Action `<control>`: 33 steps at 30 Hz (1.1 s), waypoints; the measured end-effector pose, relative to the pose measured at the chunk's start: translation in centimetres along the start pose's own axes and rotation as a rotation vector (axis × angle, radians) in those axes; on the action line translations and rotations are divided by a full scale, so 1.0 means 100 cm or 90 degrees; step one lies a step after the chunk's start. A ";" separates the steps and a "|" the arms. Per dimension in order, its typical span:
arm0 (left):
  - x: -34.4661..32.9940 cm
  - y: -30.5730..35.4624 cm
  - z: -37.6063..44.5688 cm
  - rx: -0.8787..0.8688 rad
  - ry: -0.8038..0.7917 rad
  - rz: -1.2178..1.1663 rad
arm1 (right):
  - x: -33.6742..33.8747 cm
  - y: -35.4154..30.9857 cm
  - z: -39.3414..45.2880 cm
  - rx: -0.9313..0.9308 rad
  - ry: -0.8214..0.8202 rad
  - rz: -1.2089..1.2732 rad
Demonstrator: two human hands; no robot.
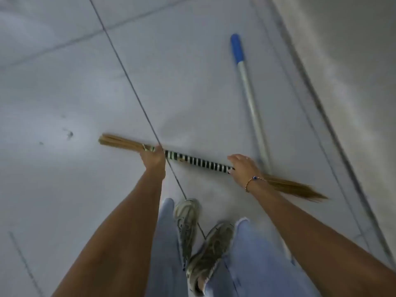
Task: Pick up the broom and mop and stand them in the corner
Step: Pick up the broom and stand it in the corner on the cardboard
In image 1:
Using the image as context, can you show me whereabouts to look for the person's right hand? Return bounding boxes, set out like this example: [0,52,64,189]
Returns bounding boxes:
[227,154,267,193]

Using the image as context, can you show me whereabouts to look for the person's left hand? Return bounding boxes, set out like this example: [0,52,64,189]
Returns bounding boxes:
[139,145,167,180]

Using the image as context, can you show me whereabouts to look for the grass broom with striped handle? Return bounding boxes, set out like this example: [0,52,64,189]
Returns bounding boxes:
[98,133,329,203]

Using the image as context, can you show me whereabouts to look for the person's right forearm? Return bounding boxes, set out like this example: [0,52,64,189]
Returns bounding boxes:
[247,182,396,297]

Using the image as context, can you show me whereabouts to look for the person's left forearm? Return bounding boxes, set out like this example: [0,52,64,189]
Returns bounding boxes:
[52,169,166,297]

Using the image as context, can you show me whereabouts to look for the silver mop pole blue grip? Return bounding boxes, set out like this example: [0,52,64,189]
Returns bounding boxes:
[230,33,273,175]

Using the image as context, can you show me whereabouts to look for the person's left grey sneaker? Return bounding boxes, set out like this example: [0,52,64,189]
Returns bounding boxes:
[173,199,202,271]

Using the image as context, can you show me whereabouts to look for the person's grey sneaker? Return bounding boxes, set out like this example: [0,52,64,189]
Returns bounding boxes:
[173,199,202,271]
[185,222,235,296]

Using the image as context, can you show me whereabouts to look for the person's right grey sneaker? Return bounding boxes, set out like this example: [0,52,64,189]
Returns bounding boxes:
[185,222,235,296]

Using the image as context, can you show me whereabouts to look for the light blue jeans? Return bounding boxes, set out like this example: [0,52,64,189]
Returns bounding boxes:
[145,198,323,297]

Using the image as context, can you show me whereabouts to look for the beaded bracelet with blue bead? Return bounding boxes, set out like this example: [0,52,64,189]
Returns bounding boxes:
[244,175,267,193]

